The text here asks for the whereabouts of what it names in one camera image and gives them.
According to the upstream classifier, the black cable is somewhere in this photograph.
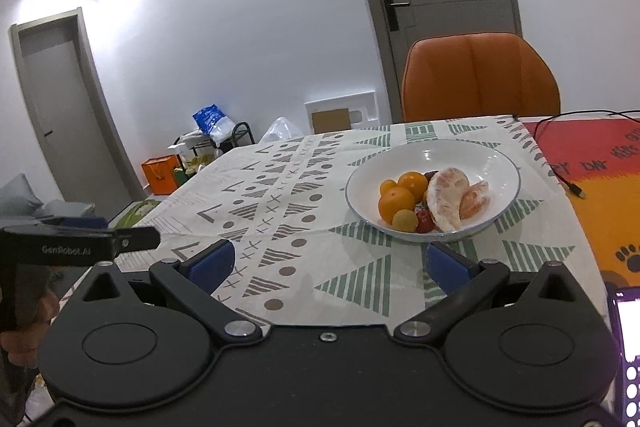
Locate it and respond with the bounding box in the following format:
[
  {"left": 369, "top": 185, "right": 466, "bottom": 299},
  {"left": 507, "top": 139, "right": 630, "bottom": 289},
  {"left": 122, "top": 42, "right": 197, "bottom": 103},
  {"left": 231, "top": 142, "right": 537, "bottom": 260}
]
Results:
[{"left": 508, "top": 108, "right": 640, "bottom": 200}]

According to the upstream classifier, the white foam packaging board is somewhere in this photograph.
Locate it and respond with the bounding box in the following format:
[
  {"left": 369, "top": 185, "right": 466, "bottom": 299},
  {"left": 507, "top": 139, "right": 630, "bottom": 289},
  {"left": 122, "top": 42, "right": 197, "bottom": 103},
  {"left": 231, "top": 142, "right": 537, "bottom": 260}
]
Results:
[{"left": 305, "top": 91, "right": 380, "bottom": 134}]

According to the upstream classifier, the orange paper bag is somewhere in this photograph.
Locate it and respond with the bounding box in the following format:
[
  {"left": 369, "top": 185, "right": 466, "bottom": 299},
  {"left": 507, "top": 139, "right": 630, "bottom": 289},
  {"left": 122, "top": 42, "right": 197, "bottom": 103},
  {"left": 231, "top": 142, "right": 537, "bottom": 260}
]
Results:
[{"left": 141, "top": 155, "right": 180, "bottom": 195}]

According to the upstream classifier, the orange leather chair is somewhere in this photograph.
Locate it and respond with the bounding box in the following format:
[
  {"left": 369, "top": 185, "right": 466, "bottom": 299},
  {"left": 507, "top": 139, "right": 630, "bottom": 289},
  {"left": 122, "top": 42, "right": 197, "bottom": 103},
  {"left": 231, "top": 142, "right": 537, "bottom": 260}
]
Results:
[{"left": 400, "top": 32, "right": 561, "bottom": 122}]

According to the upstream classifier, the small orange in bowl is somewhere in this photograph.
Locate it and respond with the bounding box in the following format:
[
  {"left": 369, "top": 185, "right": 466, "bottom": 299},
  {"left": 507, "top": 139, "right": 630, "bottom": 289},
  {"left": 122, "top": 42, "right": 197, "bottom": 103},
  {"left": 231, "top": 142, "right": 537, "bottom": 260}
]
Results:
[{"left": 378, "top": 179, "right": 397, "bottom": 196}]

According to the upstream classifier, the smartphone with lit screen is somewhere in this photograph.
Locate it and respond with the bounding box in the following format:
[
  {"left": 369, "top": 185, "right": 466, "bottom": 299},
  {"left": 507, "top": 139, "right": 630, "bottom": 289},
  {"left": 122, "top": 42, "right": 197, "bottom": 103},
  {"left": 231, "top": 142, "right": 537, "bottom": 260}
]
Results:
[{"left": 606, "top": 284, "right": 640, "bottom": 426}]

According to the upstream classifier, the black metal shelf rack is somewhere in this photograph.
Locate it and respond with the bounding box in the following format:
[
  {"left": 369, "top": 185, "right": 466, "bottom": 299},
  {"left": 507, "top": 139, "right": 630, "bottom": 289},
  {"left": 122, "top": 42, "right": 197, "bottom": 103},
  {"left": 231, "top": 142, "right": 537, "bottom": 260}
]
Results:
[{"left": 167, "top": 121, "right": 256, "bottom": 162}]

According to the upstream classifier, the yellow-green round fruit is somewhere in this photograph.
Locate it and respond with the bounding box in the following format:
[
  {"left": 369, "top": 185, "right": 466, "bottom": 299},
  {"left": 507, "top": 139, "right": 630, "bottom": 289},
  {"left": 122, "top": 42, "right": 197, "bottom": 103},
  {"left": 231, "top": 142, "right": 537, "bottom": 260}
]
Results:
[{"left": 392, "top": 209, "right": 419, "bottom": 233}]

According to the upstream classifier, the left hand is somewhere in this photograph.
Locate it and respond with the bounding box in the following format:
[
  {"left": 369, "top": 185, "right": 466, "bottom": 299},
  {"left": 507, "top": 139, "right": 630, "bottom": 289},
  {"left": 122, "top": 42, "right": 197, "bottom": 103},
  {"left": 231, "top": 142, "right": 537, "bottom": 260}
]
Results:
[{"left": 1, "top": 284, "right": 61, "bottom": 369}]

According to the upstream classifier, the white ceramic bowl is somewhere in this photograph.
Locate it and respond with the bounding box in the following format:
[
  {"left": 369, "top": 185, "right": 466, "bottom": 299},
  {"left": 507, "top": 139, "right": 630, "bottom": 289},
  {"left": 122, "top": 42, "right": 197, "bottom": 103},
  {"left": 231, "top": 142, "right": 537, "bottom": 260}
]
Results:
[{"left": 345, "top": 140, "right": 521, "bottom": 244}]

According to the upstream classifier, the blue white plastic bag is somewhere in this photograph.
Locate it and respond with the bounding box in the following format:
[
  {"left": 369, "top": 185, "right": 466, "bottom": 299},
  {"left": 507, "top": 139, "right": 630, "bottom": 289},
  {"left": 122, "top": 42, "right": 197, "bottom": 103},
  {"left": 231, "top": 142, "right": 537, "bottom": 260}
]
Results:
[{"left": 193, "top": 104, "right": 235, "bottom": 146}]

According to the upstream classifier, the black door handle lock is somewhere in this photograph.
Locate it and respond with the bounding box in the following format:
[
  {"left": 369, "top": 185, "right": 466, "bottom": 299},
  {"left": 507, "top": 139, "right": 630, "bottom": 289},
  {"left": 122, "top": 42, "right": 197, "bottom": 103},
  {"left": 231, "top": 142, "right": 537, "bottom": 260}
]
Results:
[{"left": 383, "top": 0, "right": 411, "bottom": 32}]

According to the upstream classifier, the green floor mat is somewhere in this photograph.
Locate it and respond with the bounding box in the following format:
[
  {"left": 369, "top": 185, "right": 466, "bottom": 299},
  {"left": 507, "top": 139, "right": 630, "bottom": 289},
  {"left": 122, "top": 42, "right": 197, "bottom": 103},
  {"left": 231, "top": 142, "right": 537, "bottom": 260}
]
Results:
[{"left": 110, "top": 199, "right": 160, "bottom": 229}]

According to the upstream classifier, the large orange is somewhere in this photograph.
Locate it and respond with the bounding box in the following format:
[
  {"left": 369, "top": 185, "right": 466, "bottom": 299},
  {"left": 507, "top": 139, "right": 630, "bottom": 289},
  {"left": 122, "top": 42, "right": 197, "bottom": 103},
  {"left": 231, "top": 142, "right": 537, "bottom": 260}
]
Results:
[{"left": 378, "top": 185, "right": 416, "bottom": 225}]

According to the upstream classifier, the red orange mat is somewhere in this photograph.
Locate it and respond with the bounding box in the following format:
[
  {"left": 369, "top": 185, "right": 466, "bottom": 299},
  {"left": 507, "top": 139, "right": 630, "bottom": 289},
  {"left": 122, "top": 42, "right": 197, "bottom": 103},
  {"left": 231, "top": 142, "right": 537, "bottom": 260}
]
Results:
[{"left": 524, "top": 115, "right": 639, "bottom": 287}]

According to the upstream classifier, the small pomelo segment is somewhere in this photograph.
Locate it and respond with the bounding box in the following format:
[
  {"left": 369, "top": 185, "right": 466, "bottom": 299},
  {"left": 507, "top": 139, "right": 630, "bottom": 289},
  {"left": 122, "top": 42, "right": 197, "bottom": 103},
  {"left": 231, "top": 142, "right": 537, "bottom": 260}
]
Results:
[{"left": 459, "top": 181, "right": 490, "bottom": 220}]

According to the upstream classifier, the grey sofa cushion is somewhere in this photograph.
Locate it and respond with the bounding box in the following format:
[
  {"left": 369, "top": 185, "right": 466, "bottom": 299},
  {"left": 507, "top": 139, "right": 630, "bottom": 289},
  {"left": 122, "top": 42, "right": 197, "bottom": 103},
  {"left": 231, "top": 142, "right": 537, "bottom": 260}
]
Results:
[{"left": 0, "top": 173, "right": 96, "bottom": 218}]

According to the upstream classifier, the patterned white tablecloth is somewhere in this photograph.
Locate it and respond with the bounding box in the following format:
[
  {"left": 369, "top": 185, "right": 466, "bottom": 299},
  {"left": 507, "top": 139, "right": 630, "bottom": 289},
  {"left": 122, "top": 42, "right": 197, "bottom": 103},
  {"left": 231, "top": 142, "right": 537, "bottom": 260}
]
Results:
[{"left": 24, "top": 114, "right": 614, "bottom": 423}]

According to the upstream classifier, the small red apple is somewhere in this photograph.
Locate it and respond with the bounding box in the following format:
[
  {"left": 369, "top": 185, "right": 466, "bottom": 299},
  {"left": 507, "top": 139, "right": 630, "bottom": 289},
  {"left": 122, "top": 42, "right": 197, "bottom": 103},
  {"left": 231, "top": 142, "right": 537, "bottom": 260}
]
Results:
[{"left": 416, "top": 209, "right": 435, "bottom": 234}]

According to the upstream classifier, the clear plastic bag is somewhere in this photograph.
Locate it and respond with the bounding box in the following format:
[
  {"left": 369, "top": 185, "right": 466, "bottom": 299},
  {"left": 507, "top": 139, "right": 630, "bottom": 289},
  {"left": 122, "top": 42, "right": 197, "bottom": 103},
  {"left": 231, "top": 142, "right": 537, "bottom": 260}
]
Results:
[{"left": 259, "top": 117, "right": 304, "bottom": 144}]

